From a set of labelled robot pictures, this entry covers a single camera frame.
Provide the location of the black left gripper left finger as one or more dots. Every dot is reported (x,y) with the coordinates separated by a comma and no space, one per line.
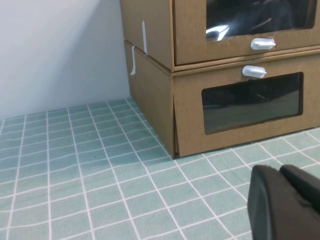
(270,212)

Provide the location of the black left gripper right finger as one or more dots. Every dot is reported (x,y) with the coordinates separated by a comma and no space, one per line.
(305,185)

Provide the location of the cardboard box shell with curled tape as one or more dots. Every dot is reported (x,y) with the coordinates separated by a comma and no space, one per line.
(152,100)

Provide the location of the upper cardboard drawer box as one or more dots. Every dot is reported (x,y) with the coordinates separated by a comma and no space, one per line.
(155,25)

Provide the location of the cardboard drawer with intact window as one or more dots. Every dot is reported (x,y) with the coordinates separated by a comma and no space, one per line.
(187,120)

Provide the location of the green grid tablecloth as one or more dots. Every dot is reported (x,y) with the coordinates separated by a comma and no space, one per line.
(75,175)

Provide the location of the curled white tape strip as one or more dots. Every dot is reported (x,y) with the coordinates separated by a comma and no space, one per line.
(133,62)

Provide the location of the straight white tape strip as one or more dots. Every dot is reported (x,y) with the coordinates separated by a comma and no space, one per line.
(144,37)

